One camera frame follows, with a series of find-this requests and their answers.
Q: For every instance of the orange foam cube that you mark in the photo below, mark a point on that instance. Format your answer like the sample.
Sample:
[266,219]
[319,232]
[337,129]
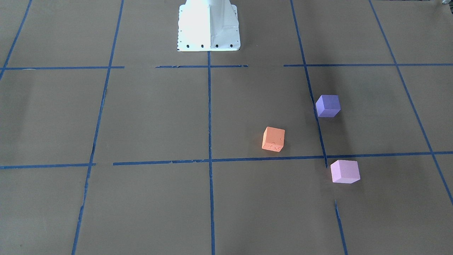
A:
[273,139]

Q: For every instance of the dark purple foam cube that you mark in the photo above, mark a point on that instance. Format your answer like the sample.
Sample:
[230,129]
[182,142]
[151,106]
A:
[328,106]

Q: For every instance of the brown paper table cover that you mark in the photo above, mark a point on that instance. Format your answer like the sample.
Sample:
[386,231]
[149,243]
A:
[115,143]

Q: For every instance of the light pink foam cube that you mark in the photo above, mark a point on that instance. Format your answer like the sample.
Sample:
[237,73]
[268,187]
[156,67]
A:
[344,171]

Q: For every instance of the white camera mast pedestal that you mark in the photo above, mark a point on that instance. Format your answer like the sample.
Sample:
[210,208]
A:
[208,25]

